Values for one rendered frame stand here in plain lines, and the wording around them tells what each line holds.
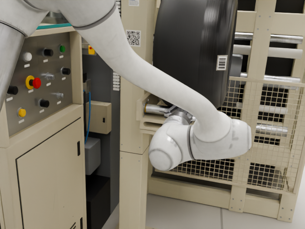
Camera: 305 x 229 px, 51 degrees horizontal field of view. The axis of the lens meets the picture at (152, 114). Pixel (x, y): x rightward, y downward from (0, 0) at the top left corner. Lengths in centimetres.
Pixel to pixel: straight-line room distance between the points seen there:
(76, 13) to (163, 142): 44
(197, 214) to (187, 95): 167
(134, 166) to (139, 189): 14
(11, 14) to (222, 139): 56
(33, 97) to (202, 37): 70
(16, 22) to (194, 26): 77
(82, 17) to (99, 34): 5
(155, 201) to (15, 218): 133
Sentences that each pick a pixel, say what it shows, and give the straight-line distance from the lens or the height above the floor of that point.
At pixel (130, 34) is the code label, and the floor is 124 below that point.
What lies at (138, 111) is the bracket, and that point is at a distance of 150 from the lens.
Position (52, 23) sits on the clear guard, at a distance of 139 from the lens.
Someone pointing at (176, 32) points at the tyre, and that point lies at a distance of 129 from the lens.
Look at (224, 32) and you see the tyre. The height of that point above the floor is 129.
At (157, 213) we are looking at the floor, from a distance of 233.
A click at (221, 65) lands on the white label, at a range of 129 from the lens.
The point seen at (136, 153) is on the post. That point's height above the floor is 62.
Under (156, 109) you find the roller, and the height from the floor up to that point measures 91.
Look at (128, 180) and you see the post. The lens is 181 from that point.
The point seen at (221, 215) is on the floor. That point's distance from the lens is 240.
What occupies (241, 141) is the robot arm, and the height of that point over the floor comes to 104.
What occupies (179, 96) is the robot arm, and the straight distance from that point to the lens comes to 76.
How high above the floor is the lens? 138
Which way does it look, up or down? 19 degrees down
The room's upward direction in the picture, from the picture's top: 3 degrees clockwise
